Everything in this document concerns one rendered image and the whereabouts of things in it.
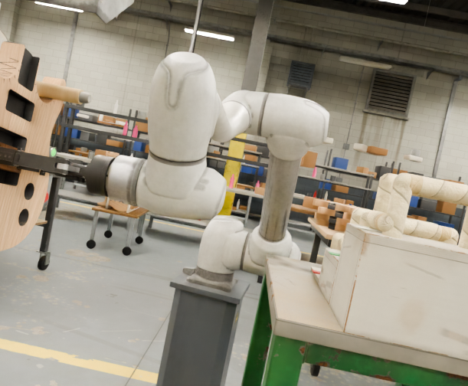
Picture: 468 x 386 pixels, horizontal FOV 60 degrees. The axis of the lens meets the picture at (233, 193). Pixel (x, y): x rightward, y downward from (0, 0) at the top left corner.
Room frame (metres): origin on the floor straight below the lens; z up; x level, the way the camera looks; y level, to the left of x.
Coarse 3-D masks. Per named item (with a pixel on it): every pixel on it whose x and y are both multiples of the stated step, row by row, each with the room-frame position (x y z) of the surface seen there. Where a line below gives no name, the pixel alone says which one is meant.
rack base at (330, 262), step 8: (328, 248) 0.97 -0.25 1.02; (328, 256) 0.92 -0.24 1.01; (336, 256) 0.88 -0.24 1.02; (328, 264) 0.90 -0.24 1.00; (336, 264) 0.82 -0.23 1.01; (320, 272) 0.97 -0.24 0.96; (328, 272) 0.89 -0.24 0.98; (320, 280) 0.95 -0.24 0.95; (328, 280) 0.87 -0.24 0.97; (320, 288) 0.93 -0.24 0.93; (328, 288) 0.85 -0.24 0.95; (328, 296) 0.84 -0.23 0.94
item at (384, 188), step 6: (378, 186) 0.77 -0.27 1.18; (384, 186) 0.76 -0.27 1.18; (390, 186) 0.76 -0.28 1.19; (378, 192) 0.77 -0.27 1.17; (384, 192) 0.76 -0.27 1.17; (390, 192) 0.76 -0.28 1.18; (378, 198) 0.77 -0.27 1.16; (384, 198) 0.76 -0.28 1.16; (378, 204) 0.76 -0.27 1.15; (384, 204) 0.76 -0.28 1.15; (378, 210) 0.76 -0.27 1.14; (384, 210) 0.76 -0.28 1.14; (372, 228) 0.77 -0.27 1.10
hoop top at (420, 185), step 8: (400, 176) 0.68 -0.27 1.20; (408, 176) 0.68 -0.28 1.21; (416, 176) 0.68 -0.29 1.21; (408, 184) 0.68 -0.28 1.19; (416, 184) 0.68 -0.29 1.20; (424, 184) 0.67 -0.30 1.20; (432, 184) 0.67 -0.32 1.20; (440, 184) 0.68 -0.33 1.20; (448, 184) 0.68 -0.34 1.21; (456, 184) 0.68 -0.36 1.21; (416, 192) 0.68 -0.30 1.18; (424, 192) 0.68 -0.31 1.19; (432, 192) 0.68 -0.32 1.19; (440, 192) 0.67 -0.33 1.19; (448, 192) 0.67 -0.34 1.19; (456, 192) 0.67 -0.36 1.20; (464, 192) 0.67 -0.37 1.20; (448, 200) 0.68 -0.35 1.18; (456, 200) 0.68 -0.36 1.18; (464, 200) 0.67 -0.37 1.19
